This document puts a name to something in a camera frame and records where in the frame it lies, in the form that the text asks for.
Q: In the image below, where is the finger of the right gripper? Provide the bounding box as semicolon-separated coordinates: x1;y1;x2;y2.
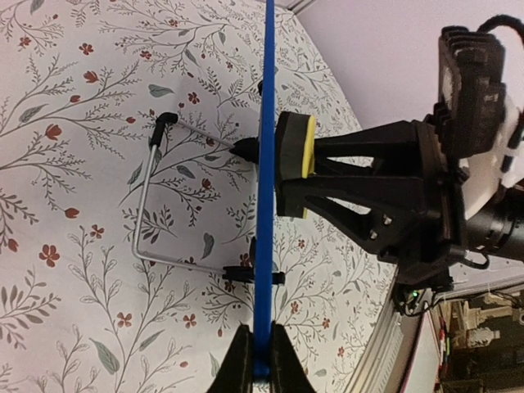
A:
282;174;440;256
314;121;418;172

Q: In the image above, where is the wire whiteboard stand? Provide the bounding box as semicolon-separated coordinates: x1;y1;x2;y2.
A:
132;111;285;286

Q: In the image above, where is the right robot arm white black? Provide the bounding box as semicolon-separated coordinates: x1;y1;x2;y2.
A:
275;112;523;291

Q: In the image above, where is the yellow black eraser sponge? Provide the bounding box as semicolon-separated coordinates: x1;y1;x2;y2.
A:
275;111;316;219

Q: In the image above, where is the floral patterned table mat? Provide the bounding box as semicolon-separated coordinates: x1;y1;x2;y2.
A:
0;0;400;393

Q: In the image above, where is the small blue-framed whiteboard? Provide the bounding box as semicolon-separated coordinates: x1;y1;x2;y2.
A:
253;1;275;383

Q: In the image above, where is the front aluminium rail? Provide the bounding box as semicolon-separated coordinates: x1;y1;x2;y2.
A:
344;268;523;392

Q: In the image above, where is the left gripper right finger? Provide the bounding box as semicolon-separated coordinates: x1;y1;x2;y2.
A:
269;323;316;393

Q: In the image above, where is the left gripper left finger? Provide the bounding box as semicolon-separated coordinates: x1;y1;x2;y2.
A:
208;324;254;393

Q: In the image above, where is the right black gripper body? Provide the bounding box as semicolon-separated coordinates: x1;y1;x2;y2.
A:
378;121;468;291

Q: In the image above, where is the right black cable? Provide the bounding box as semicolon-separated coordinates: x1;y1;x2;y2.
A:
477;14;524;46

